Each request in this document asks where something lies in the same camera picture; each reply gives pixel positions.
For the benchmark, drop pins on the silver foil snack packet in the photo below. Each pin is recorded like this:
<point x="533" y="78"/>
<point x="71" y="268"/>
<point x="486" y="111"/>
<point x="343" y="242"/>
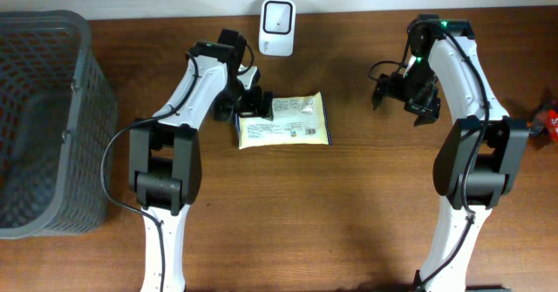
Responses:
<point x="544" y="121"/>

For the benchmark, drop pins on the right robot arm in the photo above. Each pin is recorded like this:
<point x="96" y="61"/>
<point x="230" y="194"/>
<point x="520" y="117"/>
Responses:
<point x="481" y="156"/>

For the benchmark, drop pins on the cream and blue snack bag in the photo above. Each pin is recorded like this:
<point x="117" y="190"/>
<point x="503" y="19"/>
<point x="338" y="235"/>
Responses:
<point x="296" y="120"/>

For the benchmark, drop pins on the grey plastic mesh basket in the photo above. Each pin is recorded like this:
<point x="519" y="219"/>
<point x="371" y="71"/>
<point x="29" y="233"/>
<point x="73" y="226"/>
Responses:
<point x="58" y="113"/>

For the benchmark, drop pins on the white barcode scanner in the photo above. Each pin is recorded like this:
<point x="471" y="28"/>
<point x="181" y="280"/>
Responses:
<point x="277" y="28"/>

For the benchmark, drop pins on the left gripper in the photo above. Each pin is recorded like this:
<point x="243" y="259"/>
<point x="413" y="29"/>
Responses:
<point x="252" y="105"/>

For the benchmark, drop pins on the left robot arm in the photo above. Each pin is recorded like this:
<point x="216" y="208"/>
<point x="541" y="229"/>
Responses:
<point x="165" y="168"/>

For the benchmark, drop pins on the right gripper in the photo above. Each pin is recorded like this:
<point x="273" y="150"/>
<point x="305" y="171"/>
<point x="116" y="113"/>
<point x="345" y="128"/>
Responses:
<point x="428" y="108"/>

